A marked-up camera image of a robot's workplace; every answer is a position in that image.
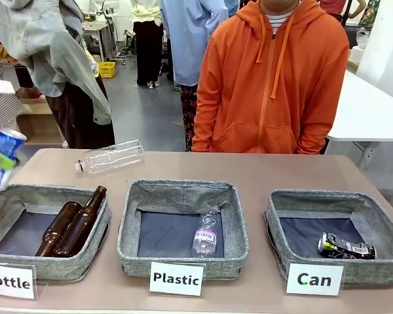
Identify blue and white can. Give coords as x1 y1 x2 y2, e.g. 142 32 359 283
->
0 128 28 192

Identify brown glass beer bottle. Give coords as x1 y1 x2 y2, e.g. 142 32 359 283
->
35 201 83 258
52 185 108 258

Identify crushed black can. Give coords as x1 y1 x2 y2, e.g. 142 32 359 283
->
317 232 378 260

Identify small pink-labelled plastic bottle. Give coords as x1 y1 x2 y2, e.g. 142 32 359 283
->
191 211 225 258

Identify orange-sleeved left forearm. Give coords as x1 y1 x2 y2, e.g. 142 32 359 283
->
295 104 330 155

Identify orange-sleeved right forearm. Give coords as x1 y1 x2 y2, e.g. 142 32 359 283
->
191 94 220 153

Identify grey fabric basket Can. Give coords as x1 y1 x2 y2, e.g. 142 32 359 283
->
264 188 393 289

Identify grey fabric basket Bottle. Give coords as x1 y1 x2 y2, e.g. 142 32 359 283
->
0 183 113 283

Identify white Can label sign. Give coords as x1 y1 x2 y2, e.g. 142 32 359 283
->
285 262 345 297

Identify grey fabric basket Plastic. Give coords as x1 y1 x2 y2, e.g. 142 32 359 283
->
117 178 250 281

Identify brown cardboard box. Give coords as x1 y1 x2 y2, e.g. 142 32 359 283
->
15 96 66 147

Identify checked grey cloth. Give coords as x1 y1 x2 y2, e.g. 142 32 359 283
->
0 60 24 129

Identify white side table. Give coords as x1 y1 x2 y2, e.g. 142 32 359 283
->
325 69 393 171

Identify large clear plastic bottle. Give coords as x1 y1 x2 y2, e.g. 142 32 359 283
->
74 139 145 176

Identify white Bottle label sign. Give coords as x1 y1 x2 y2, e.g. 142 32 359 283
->
0 262 39 300

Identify person in grey hoodie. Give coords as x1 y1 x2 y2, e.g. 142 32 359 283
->
0 0 116 150

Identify white cylinder with glass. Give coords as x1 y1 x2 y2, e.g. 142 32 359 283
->
350 27 370 65

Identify yellow plastic crate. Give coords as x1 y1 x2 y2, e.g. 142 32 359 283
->
98 61 117 80

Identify white background desk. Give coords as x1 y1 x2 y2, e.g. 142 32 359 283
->
81 20 109 63

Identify person in orange hoodie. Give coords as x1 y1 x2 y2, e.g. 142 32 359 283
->
191 0 350 155

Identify person in cream shirt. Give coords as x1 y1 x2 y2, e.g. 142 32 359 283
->
130 0 165 90

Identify white Plastic label sign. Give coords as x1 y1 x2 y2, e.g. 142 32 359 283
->
149 261 206 297

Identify person in light blue shirt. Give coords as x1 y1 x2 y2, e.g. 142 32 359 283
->
159 0 240 152

